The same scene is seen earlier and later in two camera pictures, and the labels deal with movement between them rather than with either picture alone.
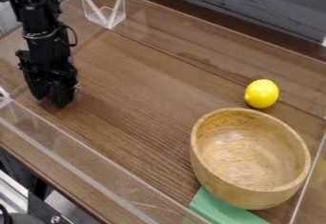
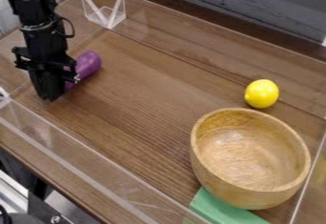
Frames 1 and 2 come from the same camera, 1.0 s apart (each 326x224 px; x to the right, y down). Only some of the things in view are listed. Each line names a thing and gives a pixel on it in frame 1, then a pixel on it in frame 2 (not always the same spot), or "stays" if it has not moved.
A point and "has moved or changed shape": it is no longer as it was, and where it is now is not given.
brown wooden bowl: x=251 y=157 stays
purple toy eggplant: x=69 y=59 has moved or changed shape
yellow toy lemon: x=261 y=93 stays
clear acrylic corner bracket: x=104 y=15 stays
